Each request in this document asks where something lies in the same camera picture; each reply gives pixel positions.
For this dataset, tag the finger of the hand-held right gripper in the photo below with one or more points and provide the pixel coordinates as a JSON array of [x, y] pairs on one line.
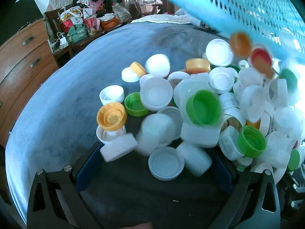
[[294, 195]]

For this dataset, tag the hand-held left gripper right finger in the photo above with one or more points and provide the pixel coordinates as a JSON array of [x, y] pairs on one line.
[[224, 174]]

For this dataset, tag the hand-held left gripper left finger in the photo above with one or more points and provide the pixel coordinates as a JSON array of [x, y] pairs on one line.
[[83, 171]]

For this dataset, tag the pile of mixed-colour bottle caps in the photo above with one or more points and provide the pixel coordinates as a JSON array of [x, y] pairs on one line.
[[156, 93]]

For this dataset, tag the blue perforated plastic basket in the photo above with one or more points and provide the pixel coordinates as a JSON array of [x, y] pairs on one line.
[[238, 4]]

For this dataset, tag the blue-grey bed blanket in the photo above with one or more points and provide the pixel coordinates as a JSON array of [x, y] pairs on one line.
[[71, 88]]

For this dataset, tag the wooden dresser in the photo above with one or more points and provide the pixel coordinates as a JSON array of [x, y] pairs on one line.
[[21, 71]]

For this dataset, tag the white power strip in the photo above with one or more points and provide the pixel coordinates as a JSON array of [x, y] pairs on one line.
[[62, 40]]

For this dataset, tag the green bag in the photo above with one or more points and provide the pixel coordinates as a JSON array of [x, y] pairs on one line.
[[77, 33]]

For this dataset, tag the pink printed bag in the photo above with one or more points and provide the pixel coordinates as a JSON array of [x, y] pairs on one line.
[[90, 25]]

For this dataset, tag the orange bag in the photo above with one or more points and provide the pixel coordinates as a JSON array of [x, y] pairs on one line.
[[109, 23]]

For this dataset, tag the red and white shopping bag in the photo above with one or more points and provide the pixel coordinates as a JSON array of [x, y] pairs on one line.
[[71, 20]]

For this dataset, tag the patterned paper bag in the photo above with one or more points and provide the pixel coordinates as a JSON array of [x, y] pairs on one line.
[[122, 13]]

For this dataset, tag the white lace cloth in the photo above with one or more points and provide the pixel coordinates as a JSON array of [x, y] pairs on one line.
[[162, 18]]

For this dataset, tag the black flat screen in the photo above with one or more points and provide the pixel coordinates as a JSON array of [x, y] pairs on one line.
[[21, 14]]

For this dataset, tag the wooden chair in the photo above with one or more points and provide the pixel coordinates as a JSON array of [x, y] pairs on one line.
[[143, 10]]

